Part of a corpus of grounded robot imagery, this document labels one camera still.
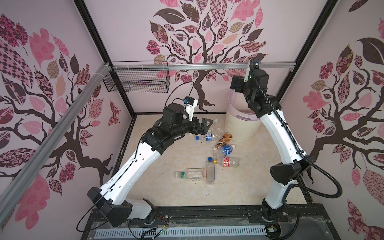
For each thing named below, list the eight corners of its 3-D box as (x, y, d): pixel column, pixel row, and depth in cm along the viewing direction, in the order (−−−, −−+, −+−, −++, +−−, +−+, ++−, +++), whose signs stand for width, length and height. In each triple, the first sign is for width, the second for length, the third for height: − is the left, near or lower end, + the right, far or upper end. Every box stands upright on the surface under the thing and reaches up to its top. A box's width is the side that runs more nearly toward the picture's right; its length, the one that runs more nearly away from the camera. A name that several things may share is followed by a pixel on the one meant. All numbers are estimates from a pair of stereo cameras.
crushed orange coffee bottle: (214, 146, 102) (215, 143, 98) (225, 135, 108) (226, 131, 104) (221, 151, 99) (222, 147, 96) (231, 139, 106) (232, 135, 102)
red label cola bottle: (213, 168, 92) (214, 164, 88) (213, 161, 95) (214, 157, 91) (238, 168, 92) (240, 164, 88) (236, 161, 95) (238, 157, 91)
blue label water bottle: (214, 159, 95) (215, 155, 91) (211, 150, 100) (211, 146, 96) (236, 154, 98) (238, 150, 93) (231, 145, 102) (233, 141, 98)
